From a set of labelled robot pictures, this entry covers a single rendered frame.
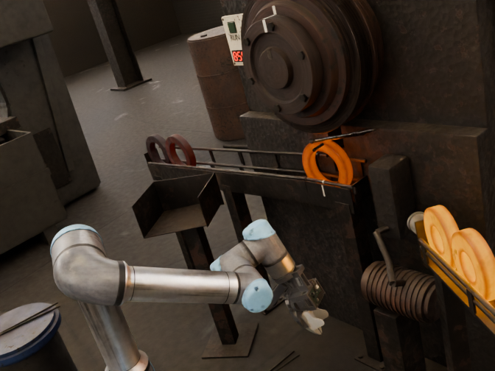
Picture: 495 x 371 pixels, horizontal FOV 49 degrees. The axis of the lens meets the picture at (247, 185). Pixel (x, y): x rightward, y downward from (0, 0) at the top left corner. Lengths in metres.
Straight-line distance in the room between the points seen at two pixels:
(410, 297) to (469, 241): 0.39
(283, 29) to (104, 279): 0.80
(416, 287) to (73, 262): 0.88
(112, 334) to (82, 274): 0.26
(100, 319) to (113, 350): 0.10
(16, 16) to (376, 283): 3.06
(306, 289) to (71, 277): 0.60
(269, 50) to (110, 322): 0.83
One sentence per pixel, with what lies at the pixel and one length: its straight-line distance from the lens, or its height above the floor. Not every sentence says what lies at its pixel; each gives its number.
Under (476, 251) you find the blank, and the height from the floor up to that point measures 0.79.
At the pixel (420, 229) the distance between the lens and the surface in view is 1.46.
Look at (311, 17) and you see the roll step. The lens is 1.52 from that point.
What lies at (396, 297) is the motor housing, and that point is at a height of 0.49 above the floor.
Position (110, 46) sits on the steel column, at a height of 0.66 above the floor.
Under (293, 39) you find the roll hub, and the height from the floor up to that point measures 1.19.
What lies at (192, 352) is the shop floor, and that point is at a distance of 2.39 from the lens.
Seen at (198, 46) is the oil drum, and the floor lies 0.83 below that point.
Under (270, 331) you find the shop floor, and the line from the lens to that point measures 2.35.
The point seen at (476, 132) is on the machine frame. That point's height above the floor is 0.87.
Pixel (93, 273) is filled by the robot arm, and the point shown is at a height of 0.93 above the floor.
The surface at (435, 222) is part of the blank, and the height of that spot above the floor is 0.76.
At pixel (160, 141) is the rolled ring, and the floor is 0.74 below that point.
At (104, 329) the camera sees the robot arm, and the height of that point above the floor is 0.72.
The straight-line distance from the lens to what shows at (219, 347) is 2.35.
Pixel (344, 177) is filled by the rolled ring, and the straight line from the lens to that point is 1.72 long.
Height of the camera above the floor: 1.44
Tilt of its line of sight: 23 degrees down
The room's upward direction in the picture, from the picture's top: 16 degrees counter-clockwise
